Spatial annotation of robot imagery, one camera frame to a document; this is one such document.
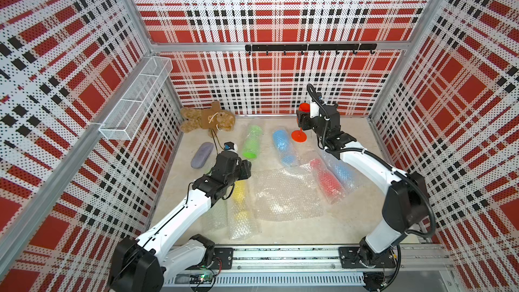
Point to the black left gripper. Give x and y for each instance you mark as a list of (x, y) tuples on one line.
[(245, 172)]

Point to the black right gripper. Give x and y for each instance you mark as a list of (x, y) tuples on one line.
[(304, 119)]

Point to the red wine glass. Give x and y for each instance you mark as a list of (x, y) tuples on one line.
[(299, 135)]

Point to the blue wine glass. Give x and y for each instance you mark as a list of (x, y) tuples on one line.
[(285, 150)]

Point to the clear bubble wrap sheet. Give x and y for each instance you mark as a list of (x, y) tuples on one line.
[(285, 194)]

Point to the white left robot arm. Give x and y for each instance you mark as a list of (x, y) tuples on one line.
[(146, 262)]

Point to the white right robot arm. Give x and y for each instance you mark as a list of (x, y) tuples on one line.
[(406, 209)]

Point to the wrapped pale green glass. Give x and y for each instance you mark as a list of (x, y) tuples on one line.
[(216, 217)]

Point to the wrapped bright green glass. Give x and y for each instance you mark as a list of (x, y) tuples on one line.
[(252, 143)]

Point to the wrapped yellow glass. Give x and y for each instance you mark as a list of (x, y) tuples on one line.
[(242, 223)]

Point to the wrapped light blue glass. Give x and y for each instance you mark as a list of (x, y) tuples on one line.
[(347, 175)]

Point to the brown teddy bear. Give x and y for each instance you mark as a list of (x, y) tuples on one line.
[(213, 119)]

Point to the wrapped pink red glass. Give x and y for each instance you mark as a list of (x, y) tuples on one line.
[(329, 185)]

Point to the green circuit board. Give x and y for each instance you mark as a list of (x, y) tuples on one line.
[(201, 279)]

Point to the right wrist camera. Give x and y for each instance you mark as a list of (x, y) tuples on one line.
[(315, 108)]

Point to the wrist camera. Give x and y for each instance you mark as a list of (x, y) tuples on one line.
[(229, 146), (315, 108)]

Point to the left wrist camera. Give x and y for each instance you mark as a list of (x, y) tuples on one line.
[(229, 146)]

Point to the black wall hook rail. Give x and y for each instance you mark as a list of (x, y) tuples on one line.
[(353, 47)]

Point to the white wire mesh shelf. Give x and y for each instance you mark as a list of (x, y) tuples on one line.
[(127, 116)]

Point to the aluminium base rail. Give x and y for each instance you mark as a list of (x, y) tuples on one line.
[(324, 258)]

